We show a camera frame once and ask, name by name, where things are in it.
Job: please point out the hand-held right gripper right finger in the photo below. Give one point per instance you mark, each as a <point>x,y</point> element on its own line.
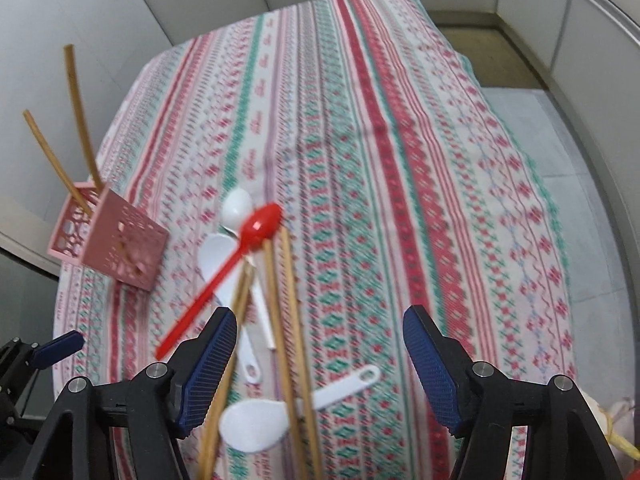
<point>430,370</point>

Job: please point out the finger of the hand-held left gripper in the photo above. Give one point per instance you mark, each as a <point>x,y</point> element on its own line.
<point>57,348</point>

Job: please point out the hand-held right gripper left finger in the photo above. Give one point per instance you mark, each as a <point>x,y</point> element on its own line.
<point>207,370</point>

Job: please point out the white plastic rice spoon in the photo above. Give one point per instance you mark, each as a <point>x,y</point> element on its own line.
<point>236,210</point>
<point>250,427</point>
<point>215,260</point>

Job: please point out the wooden chopstick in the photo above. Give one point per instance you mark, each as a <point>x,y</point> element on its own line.
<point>250,280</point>
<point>298,340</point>
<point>240,300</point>
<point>280,350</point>
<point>50,157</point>
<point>80,110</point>

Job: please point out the pink perforated utensil holder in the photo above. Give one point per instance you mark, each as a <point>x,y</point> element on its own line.
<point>125,245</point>

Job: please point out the red plastic spoon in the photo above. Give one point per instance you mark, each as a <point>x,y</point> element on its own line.
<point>260,225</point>

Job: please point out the patterned striped tablecloth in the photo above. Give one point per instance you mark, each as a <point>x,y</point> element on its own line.
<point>375,210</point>

